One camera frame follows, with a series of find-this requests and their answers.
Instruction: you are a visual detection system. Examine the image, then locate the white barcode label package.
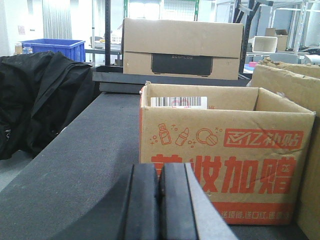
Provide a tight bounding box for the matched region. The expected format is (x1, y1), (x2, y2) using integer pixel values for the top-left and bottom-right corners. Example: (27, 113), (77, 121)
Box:
(150, 96), (208, 109)

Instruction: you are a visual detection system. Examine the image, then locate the cardboard box red print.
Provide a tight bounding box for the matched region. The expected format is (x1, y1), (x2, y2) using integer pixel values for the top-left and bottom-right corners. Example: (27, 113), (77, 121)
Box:
(139, 83), (316, 225)

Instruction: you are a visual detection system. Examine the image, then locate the black foam table mat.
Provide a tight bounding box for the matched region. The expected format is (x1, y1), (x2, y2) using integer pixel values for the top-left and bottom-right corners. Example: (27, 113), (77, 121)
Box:
(0, 91), (313, 240)

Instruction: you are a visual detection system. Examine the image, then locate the black cloth jacket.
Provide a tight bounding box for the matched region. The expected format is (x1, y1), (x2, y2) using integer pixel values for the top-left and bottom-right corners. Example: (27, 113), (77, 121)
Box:
(0, 51), (95, 160)

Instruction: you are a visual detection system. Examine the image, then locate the small background cardboard box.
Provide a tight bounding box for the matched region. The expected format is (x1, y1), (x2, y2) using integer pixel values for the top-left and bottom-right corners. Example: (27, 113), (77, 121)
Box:
(265, 28), (288, 51)

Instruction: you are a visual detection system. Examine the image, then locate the cardboard box black label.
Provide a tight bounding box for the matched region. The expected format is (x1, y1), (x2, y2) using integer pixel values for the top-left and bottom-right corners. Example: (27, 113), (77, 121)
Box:
(122, 18), (244, 80)

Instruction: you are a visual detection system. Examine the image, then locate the black metal shelf frame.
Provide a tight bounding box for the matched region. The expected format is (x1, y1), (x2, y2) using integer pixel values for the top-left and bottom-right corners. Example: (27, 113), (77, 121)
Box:
(92, 0), (261, 95)

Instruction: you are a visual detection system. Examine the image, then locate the plain brown cardboard box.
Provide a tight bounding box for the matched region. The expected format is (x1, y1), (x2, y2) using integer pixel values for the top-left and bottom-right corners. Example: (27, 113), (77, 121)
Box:
(249, 58), (320, 240)

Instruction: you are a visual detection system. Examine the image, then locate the white plastic bin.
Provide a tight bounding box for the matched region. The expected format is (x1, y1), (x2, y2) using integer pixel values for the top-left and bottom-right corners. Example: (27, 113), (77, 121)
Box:
(248, 36), (278, 53)

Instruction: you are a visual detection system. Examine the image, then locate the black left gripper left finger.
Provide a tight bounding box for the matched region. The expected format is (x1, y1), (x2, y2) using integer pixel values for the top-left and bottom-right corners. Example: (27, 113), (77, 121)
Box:
(118, 163), (160, 240)

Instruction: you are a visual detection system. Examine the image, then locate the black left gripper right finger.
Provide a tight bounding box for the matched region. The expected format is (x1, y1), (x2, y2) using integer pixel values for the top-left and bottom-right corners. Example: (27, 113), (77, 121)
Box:
(159, 163), (237, 240)

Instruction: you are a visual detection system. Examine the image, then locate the blue plastic crate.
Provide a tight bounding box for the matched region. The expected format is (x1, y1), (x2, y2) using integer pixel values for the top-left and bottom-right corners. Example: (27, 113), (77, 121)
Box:
(21, 38), (86, 62)

